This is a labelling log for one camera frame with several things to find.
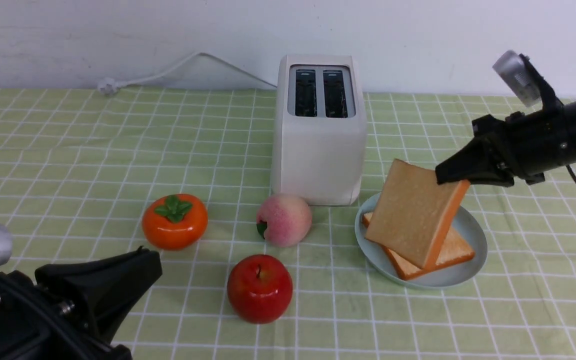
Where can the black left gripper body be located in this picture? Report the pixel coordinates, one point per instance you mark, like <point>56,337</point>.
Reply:
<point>102,292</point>

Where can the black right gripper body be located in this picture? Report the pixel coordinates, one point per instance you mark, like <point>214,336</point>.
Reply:
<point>522,146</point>

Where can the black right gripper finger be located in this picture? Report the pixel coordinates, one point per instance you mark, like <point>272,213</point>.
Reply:
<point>477,163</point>

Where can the toast slice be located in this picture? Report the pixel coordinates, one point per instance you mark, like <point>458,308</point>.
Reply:
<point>414,213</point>
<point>455,250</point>

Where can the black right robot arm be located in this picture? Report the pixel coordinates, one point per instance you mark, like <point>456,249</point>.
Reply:
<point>523,146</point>

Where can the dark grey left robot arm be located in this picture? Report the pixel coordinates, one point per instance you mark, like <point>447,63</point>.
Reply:
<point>34,326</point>

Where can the white two-slot toaster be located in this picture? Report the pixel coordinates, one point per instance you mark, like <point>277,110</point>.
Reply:
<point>320,129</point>

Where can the light blue plate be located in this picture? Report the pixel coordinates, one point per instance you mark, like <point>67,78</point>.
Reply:
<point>452,276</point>

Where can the orange persimmon with green leaf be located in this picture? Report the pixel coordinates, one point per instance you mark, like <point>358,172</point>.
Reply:
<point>175,222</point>

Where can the green checkered tablecloth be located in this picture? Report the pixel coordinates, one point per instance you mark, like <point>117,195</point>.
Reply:
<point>78,169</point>

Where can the red apple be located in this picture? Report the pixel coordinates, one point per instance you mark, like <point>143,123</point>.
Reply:
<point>260,289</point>

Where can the pink peach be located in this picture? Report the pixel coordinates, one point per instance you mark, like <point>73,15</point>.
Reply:
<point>284,220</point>

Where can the silver wrist camera on right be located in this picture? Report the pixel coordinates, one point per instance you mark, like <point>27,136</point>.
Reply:
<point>523,79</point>

